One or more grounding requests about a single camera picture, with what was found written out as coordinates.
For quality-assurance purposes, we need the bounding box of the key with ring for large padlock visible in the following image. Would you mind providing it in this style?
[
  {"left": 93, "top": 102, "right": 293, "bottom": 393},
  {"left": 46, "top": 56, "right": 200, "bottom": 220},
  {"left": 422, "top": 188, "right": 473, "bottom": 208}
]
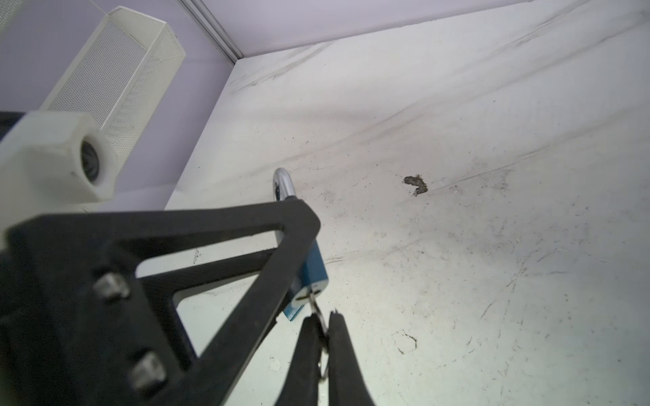
[{"left": 308, "top": 292, "right": 329, "bottom": 382}]

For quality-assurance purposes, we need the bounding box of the lower white mesh shelf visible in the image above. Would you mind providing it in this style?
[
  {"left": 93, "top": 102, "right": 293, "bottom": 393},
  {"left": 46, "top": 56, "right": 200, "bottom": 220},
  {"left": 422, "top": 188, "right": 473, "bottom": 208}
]
[{"left": 42, "top": 6, "right": 186, "bottom": 166}]

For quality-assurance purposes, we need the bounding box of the large blue padlock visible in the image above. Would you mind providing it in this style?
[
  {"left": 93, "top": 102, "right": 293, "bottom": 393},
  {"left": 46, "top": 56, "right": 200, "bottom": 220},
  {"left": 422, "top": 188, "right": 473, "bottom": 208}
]
[{"left": 273, "top": 167, "right": 329, "bottom": 321}]

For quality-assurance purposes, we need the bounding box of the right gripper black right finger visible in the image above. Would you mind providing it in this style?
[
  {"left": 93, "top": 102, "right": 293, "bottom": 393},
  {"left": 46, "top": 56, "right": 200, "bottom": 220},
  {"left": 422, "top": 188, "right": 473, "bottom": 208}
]
[{"left": 328, "top": 312, "right": 374, "bottom": 406}]

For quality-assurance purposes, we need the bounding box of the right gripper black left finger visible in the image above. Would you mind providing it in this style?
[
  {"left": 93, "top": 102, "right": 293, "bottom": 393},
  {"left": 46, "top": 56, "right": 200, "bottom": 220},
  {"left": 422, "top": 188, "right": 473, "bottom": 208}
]
[{"left": 275, "top": 315, "right": 323, "bottom": 406}]

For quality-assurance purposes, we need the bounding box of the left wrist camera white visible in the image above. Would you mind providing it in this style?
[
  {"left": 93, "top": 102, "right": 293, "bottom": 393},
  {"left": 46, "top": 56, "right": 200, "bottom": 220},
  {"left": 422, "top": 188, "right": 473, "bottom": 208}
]
[{"left": 1, "top": 111, "right": 118, "bottom": 232}]

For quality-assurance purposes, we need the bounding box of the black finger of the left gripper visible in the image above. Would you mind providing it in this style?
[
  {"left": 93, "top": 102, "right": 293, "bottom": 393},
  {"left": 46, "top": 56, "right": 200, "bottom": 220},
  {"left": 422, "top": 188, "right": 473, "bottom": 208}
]
[{"left": 1, "top": 198, "right": 321, "bottom": 405}]

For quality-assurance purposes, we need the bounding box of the aluminium frame profile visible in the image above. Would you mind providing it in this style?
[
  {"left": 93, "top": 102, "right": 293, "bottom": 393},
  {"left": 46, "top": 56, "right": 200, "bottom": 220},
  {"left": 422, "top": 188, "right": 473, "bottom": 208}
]
[{"left": 177, "top": 0, "right": 244, "bottom": 65}]

